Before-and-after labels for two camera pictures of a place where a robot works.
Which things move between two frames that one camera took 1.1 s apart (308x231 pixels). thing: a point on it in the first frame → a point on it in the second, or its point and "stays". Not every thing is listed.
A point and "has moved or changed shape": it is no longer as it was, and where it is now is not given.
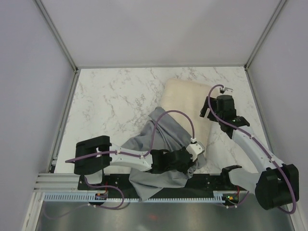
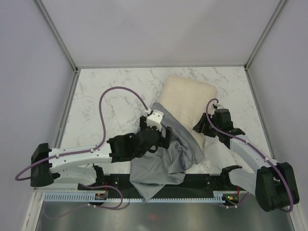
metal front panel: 75,216 stays
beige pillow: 187,96 stays
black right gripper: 212,103 → 198,126
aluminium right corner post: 263,35 stays
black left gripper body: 183,168 → 160,142
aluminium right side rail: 259,111 stays
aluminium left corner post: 57,35 stays
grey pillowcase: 168,135 has moved or changed shape
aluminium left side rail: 62,121 stays
